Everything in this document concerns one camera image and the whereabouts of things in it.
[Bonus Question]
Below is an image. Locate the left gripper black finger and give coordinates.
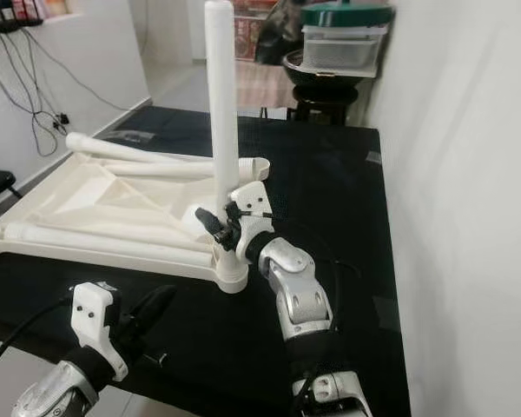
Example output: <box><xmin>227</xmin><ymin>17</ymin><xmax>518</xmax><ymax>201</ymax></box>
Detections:
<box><xmin>135</xmin><ymin>285</ymin><xmax>177</xmax><ymax>335</ymax></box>
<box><xmin>123</xmin><ymin>285</ymin><xmax>166</xmax><ymax>335</ymax></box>

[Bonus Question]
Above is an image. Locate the black plastic table cover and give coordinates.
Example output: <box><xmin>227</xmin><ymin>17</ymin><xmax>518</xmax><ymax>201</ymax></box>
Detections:
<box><xmin>0</xmin><ymin>106</ymin><xmax>413</xmax><ymax>417</ymax></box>

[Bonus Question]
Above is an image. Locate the white plastic table top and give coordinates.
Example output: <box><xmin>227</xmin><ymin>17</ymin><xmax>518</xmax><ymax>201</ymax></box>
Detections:
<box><xmin>0</xmin><ymin>148</ymin><xmax>272</xmax><ymax>294</ymax></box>

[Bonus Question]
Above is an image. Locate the black round stool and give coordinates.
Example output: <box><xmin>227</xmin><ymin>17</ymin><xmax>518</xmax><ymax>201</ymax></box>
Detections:
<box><xmin>291</xmin><ymin>80</ymin><xmax>361</xmax><ymax>122</ymax></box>

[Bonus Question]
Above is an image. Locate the orange lid storage box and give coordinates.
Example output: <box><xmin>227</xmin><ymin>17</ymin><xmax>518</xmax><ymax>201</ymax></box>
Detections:
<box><xmin>234</xmin><ymin>0</ymin><xmax>266</xmax><ymax>62</ymax></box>

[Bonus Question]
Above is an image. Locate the black bag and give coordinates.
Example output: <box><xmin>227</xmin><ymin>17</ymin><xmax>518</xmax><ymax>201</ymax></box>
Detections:
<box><xmin>256</xmin><ymin>0</ymin><xmax>307</xmax><ymax>66</ymax></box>

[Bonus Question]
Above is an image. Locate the clear plastic container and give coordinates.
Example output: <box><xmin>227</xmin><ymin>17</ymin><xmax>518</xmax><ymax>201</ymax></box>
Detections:
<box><xmin>302</xmin><ymin>24</ymin><xmax>390</xmax><ymax>75</ymax></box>

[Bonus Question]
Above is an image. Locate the black power strip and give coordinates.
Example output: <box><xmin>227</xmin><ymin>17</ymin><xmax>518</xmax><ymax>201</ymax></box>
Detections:
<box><xmin>0</xmin><ymin>17</ymin><xmax>46</xmax><ymax>41</ymax></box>

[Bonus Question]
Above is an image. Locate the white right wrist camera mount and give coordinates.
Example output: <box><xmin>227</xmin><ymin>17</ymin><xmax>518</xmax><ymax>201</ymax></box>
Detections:
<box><xmin>226</xmin><ymin>181</ymin><xmax>274</xmax><ymax>263</ymax></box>

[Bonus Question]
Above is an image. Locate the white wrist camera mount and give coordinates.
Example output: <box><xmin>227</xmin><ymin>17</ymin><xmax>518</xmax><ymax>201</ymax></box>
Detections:
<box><xmin>226</xmin><ymin>181</ymin><xmax>274</xmax><ymax>263</ymax></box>
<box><xmin>71</xmin><ymin>281</ymin><xmax>129</xmax><ymax>381</ymax></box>

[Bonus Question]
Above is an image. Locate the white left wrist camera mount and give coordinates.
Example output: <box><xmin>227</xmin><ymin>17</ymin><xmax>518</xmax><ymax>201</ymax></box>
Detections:
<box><xmin>71</xmin><ymin>281</ymin><xmax>129</xmax><ymax>381</ymax></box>

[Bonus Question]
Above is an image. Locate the black wall cable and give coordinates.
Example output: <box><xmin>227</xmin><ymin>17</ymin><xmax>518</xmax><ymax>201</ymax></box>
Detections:
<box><xmin>26</xmin><ymin>30</ymin><xmax>148</xmax><ymax>114</ymax></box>
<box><xmin>0</xmin><ymin>35</ymin><xmax>70</xmax><ymax>157</ymax></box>

